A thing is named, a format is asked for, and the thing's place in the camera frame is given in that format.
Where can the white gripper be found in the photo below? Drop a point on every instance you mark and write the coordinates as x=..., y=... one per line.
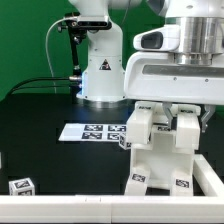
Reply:
x=154, y=76

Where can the white chair backrest part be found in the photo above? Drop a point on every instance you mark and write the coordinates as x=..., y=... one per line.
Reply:
x=147, y=115

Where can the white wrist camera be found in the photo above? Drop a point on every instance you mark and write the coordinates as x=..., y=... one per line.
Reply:
x=164, y=39

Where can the white chair seat part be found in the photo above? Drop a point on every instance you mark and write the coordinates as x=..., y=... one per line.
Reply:
x=161, y=156

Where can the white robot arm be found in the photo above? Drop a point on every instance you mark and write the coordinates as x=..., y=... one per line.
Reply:
x=180, y=62

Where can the white base tag plate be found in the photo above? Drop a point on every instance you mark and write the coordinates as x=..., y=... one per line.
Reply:
x=91, y=132

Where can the white L-shaped border wall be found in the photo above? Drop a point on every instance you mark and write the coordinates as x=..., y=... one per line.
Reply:
x=207, y=208

